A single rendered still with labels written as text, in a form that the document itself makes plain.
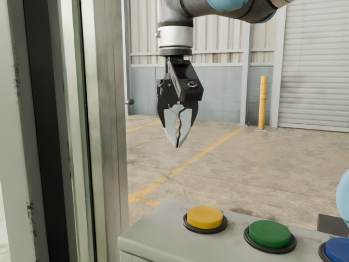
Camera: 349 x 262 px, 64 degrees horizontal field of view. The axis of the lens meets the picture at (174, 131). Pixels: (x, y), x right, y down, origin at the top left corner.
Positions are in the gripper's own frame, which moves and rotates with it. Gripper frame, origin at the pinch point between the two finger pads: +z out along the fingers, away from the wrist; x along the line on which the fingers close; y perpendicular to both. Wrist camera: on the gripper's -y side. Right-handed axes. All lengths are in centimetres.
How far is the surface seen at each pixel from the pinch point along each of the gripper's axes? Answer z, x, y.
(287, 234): 0.3, -3.1, -36.9
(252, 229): 0.3, -0.1, -35.4
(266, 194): 91, -113, 154
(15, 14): -18.8, 18.7, -38.8
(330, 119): 68, -366, 382
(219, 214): 0.3, 2.1, -31.9
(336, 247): 0.3, -6.3, -39.6
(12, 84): -14.5, 19.3, -38.9
